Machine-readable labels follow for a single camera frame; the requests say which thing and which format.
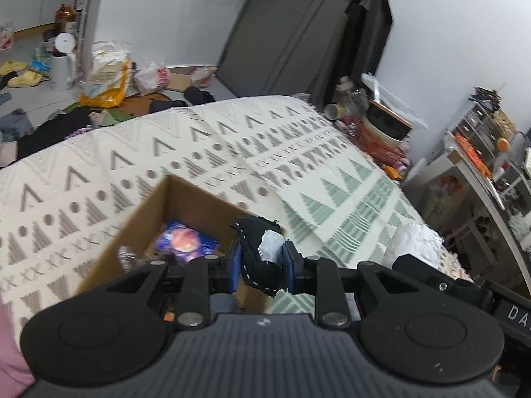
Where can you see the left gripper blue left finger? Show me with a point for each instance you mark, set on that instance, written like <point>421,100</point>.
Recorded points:
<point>189,288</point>

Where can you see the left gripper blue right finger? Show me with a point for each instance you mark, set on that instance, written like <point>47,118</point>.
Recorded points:
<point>327,283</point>

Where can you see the blue denim pouch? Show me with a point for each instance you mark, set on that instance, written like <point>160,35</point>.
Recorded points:
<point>223,303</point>

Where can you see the blue tissue pack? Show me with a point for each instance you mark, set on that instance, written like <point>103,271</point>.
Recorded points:
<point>179,244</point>

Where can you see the black stitched cloth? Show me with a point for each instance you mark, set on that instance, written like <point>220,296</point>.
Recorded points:
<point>261,241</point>

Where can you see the black item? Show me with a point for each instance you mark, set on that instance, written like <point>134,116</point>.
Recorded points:
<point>128,260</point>

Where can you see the brown cardboard box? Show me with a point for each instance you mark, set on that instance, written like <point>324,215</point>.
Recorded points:
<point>172,199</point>

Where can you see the white desk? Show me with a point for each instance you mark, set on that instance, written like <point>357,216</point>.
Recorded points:
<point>491,201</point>

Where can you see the patterned fringed blanket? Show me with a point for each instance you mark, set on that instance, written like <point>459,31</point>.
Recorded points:
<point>273,155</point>

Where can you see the pink bed sheet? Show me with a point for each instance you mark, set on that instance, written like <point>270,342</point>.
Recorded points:
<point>15,376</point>

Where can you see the black white bowl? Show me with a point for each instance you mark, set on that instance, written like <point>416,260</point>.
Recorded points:
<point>388,126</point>

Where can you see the desktop drawer organizer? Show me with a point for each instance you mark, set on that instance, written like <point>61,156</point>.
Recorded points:
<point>485,123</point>

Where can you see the white plastic bag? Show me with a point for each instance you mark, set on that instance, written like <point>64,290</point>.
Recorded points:
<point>151,79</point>

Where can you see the yellow food bag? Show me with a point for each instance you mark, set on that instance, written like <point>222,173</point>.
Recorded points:
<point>108,77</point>

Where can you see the grey door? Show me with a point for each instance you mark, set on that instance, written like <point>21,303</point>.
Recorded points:
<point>276,46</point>

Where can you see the white electric kettle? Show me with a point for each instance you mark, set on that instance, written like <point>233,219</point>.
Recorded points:
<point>63,67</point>

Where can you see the yellow slippers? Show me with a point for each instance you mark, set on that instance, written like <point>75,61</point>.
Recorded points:
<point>15,74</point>

